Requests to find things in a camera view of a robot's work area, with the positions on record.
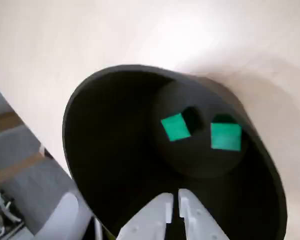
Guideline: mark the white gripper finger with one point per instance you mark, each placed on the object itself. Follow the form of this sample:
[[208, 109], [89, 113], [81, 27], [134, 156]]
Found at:
[[197, 225], [147, 225]]

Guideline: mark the green cube block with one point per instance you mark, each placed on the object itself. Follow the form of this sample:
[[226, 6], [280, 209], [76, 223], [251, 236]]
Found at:
[[176, 127], [225, 137]]

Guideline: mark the black round pot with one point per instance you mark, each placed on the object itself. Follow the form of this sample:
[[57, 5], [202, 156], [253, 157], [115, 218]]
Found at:
[[110, 150]]

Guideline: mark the light grey rounded object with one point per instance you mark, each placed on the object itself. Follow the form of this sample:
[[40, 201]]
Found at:
[[62, 215]]

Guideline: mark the brown wooden beam frame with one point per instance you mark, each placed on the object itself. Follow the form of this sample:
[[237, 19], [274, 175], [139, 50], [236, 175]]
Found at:
[[2, 121]]

